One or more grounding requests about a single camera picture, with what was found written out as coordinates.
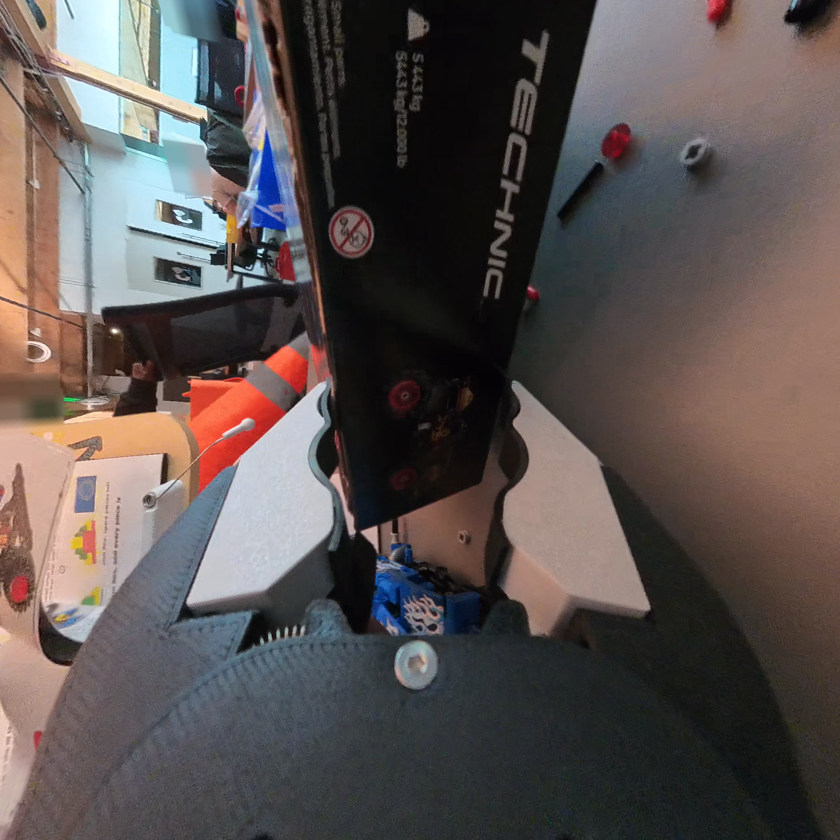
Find grey desk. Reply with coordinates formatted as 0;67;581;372
506;0;840;840

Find blue storage bin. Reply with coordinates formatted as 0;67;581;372
247;125;300;235

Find orange striped cone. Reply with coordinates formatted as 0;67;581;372
188;335;322;493

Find blue black brick truck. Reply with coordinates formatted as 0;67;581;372
372;536;489;637

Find scattered small brick pieces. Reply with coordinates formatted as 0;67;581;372
523;0;840;309

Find black office chair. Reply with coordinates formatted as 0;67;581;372
103;287;309;384

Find instruction booklet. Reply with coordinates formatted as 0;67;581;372
0;453;172;644

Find monster truck set box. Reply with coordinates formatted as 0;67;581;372
243;0;598;532

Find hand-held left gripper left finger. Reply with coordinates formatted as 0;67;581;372
187;384;349;631

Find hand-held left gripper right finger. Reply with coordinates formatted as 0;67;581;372
493;381;651;631

